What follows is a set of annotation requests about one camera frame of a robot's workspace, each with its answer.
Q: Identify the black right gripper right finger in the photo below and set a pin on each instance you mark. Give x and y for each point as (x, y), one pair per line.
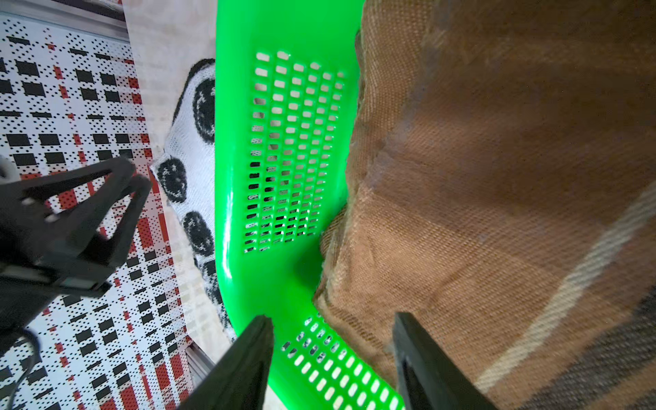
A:
(427, 378)

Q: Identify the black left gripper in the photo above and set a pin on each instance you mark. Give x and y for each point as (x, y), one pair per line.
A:
(36, 292)

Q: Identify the black white houndstooth scarf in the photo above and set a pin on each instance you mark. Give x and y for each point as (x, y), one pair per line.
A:
(186, 173)

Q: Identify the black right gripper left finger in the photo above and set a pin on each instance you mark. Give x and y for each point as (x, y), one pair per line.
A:
(240, 378)

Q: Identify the green plastic basket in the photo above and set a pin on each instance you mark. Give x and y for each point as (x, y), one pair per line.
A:
(286, 96)

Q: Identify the brown fringed scarf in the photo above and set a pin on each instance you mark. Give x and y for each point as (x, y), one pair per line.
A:
(502, 190)

